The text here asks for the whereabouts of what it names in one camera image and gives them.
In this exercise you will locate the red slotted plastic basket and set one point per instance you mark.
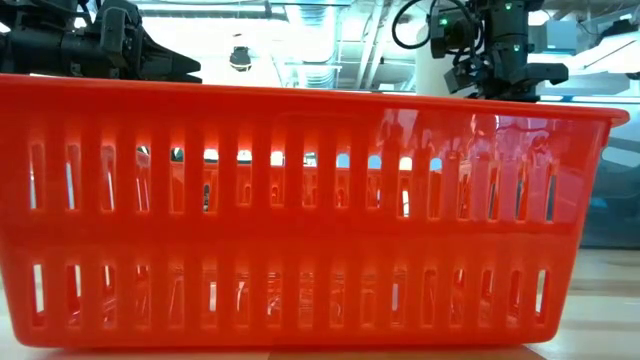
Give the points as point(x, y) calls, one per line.
point(310, 240)
point(176, 190)

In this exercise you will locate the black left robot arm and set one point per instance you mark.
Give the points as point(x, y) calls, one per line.
point(40, 47)

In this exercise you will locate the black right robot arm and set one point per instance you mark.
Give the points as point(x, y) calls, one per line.
point(507, 30)

